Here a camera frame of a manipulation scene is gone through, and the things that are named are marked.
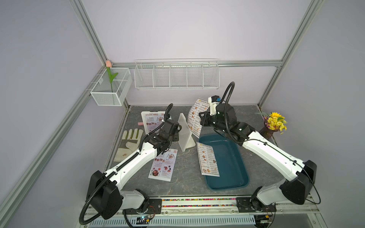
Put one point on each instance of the dark purple vase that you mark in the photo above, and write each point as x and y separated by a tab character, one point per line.
266	132

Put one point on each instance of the red special menu sheet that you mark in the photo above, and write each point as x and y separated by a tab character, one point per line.
163	166

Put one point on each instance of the yellow flower bouquet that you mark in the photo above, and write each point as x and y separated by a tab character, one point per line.
274	122

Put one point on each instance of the white wire wall shelf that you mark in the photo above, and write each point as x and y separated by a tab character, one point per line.
163	74

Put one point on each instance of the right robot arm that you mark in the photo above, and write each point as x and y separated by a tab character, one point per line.
298	176

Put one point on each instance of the white ventilation grille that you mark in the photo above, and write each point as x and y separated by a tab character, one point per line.
176	221

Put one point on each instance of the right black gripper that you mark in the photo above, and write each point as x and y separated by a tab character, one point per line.
205	118

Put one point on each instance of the dim sum menu sheet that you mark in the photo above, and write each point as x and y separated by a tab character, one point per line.
193	119
207	160

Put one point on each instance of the white mesh wall basket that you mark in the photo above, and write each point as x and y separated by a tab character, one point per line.
101	91

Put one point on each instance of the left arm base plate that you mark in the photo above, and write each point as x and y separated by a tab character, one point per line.
152	206

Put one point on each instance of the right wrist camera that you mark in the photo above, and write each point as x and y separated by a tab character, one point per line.
213	101

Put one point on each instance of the white green work glove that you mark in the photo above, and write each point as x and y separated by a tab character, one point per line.
129	144

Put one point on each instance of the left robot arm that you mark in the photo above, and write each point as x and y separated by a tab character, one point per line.
105	196

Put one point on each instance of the white menu holder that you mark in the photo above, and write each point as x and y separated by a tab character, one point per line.
152	122
186	140

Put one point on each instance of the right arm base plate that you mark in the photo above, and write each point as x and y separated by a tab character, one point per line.
247	204

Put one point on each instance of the teal plastic tray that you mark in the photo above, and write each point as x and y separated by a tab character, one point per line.
233	173

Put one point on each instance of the pink artificial tulip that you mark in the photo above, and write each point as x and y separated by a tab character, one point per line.
111	75

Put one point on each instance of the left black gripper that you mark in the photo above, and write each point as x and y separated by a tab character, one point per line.
176	137

